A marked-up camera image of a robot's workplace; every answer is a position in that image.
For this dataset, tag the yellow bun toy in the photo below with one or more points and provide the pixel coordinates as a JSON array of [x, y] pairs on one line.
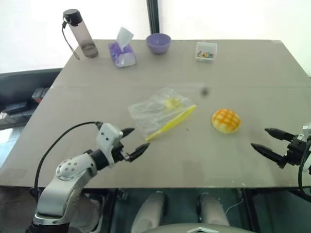
[[226, 120]]

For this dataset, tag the clear zip bag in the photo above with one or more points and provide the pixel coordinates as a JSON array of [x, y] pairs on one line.
[[150, 109]]

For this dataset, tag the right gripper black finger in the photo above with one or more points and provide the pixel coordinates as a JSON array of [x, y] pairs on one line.
[[267, 151], [279, 133]]

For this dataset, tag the clear box of colourful bits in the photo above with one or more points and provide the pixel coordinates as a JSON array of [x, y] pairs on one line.
[[206, 54]]

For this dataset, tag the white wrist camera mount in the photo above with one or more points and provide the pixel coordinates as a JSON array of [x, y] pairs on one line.
[[107, 136], [306, 131]]

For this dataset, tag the black and red box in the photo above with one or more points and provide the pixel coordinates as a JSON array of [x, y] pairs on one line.
[[40, 95]]

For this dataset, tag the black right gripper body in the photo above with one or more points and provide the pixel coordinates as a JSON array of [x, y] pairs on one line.
[[292, 150]]

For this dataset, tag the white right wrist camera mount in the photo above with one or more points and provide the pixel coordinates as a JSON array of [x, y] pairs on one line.
[[306, 131]]

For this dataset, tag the clear bottle with black cap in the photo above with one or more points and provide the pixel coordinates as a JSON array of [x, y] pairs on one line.
[[83, 36]]

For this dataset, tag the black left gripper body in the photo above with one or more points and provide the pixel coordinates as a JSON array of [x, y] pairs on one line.
[[120, 154]]

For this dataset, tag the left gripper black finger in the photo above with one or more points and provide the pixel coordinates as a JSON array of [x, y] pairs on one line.
[[138, 151], [127, 132]]

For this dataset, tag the purple bowl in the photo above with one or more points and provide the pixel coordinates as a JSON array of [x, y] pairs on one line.
[[158, 47]]

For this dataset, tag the purple tissue pack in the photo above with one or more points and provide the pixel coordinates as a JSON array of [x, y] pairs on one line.
[[121, 54]]

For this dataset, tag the black upright pole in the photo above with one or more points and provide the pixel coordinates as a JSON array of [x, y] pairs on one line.
[[153, 17]]

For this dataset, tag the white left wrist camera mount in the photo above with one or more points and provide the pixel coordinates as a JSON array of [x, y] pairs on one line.
[[107, 136]]

